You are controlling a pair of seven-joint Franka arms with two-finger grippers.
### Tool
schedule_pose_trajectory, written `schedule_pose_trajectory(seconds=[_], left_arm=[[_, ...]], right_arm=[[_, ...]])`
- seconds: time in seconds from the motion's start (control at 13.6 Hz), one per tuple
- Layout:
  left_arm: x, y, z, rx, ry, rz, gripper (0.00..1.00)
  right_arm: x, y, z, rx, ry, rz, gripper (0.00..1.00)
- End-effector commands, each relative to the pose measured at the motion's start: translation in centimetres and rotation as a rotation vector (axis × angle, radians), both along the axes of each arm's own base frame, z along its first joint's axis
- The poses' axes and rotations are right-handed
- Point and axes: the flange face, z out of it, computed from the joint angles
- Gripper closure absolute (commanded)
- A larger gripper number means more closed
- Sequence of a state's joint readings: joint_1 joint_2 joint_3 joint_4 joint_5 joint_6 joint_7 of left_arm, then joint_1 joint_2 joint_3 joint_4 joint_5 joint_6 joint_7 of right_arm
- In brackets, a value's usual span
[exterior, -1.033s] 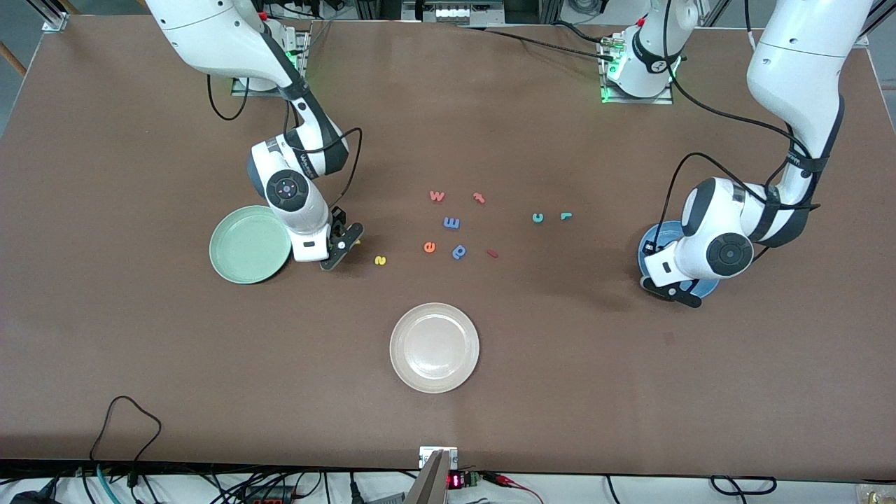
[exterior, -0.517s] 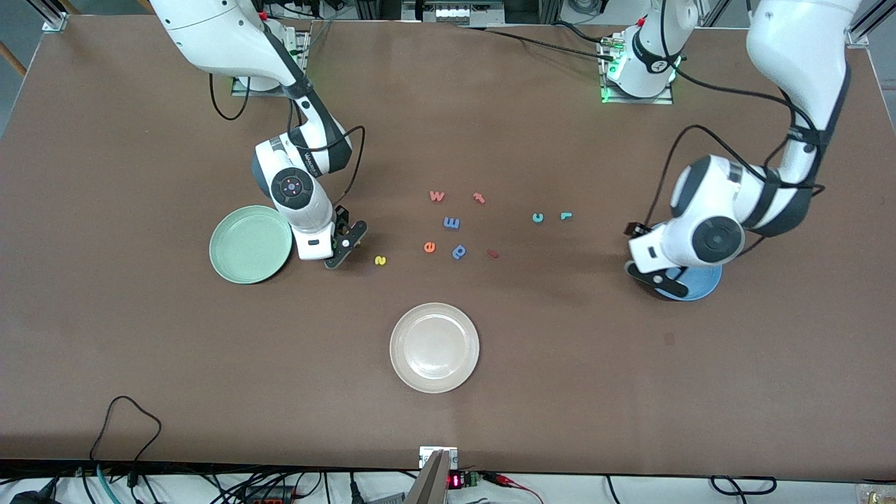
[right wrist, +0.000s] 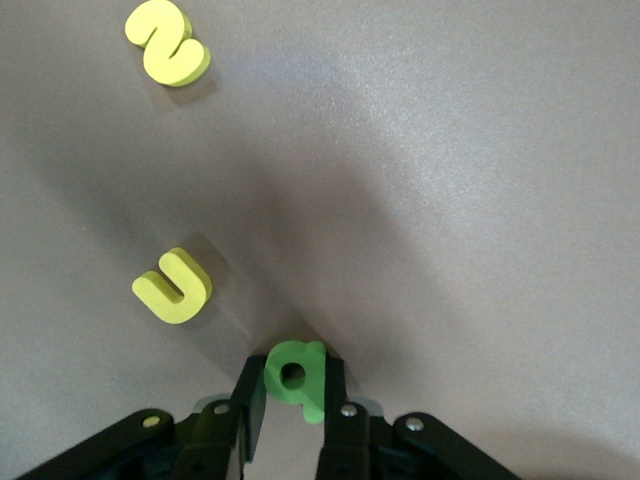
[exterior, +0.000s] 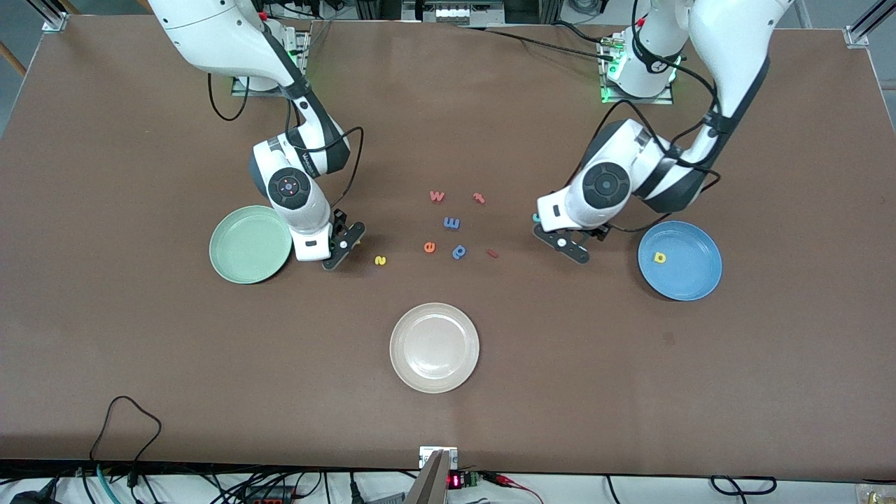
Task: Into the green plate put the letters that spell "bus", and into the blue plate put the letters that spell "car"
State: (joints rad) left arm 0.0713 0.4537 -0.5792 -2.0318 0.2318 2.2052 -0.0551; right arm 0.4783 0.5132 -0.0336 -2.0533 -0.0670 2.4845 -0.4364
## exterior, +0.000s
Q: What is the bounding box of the green plate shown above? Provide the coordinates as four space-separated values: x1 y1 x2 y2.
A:
209 205 293 285

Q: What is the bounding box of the blue plate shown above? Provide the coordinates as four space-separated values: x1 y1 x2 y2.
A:
637 220 722 302

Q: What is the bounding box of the beige plate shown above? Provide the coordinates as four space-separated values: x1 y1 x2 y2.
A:
389 302 481 394

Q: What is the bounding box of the white labelled box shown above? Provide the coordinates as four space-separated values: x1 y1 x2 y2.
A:
419 446 459 470

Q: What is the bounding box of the grey equipment box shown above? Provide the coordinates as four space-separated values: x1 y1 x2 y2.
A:
402 0 505 25

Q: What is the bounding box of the wooden stick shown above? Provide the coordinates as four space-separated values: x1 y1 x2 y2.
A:
0 41 27 78

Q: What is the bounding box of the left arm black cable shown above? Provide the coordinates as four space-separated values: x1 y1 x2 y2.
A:
601 0 722 233

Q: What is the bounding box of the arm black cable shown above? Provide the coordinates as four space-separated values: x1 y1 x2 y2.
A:
208 70 365 211
601 0 722 233

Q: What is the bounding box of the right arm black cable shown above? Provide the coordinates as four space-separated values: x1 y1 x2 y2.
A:
208 70 365 211

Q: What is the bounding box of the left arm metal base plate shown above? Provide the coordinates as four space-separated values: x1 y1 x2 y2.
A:
598 35 676 106

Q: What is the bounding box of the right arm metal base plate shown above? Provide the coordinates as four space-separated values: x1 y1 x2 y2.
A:
231 24 312 97

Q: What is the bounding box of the black cable on table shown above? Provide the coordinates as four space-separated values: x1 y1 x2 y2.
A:
448 20 620 62

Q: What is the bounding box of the black cable loop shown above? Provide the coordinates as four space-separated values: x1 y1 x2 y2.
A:
89 395 163 487

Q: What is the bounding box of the red clip wire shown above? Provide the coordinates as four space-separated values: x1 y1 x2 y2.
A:
493 475 545 503

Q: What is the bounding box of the black coiled cable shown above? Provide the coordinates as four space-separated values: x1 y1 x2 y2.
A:
710 476 778 496

